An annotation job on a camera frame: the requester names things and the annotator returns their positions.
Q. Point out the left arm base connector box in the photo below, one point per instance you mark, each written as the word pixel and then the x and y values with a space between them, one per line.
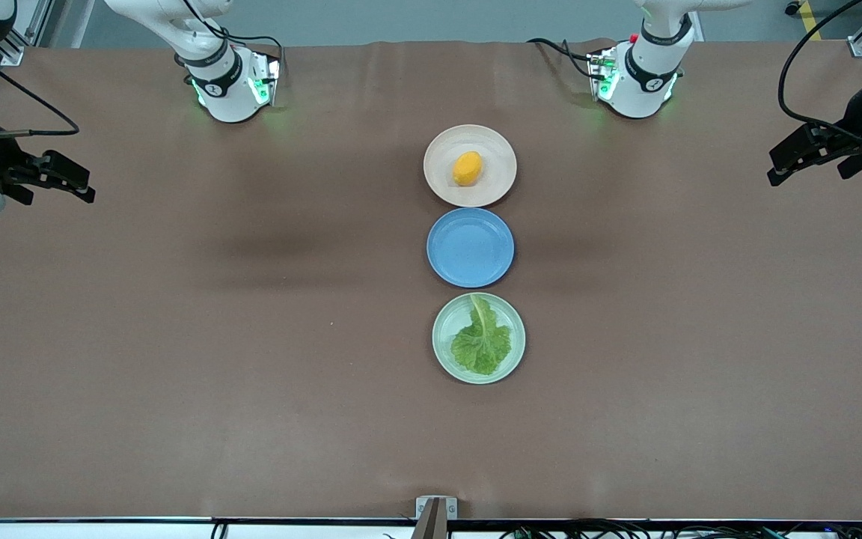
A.
pixel 601 75

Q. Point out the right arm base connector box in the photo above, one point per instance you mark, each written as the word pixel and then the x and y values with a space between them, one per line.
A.
pixel 265 78

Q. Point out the blue round plate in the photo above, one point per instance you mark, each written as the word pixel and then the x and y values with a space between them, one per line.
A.
pixel 470 247

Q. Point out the black caster wheel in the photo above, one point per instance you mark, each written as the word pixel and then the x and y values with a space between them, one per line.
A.
pixel 794 7

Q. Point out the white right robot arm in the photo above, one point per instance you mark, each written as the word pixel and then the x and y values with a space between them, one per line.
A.
pixel 225 97

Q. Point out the metal mounting bracket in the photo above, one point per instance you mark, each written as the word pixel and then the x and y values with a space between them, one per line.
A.
pixel 453 509

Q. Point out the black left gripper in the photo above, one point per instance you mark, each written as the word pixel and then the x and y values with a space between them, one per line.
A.
pixel 855 125

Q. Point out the yellow lemon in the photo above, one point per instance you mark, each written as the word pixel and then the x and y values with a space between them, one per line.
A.
pixel 468 168

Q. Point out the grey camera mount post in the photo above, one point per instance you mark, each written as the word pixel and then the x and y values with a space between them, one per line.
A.
pixel 431 524

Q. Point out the green lettuce leaf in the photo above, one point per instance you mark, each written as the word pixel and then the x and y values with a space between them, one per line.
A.
pixel 482 348

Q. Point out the beige round plate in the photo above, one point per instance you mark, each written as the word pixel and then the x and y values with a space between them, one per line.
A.
pixel 442 146

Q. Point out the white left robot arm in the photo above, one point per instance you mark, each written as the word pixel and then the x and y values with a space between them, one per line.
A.
pixel 644 82

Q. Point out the pale green round plate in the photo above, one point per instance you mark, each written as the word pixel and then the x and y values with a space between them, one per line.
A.
pixel 506 307

